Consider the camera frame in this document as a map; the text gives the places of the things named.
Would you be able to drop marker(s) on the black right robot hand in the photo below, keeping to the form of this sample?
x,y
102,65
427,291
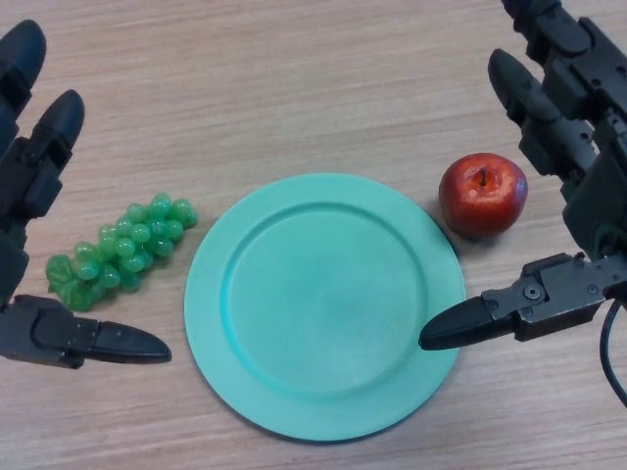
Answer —
x,y
558,294

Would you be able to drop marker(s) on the teal round plate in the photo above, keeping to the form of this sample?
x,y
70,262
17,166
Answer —
x,y
323,303

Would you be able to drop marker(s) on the red apple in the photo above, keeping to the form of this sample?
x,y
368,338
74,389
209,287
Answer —
x,y
482,201

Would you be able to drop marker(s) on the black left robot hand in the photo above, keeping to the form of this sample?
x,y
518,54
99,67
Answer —
x,y
34,328

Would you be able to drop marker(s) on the green grape bunch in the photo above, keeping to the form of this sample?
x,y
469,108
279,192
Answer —
x,y
132,235

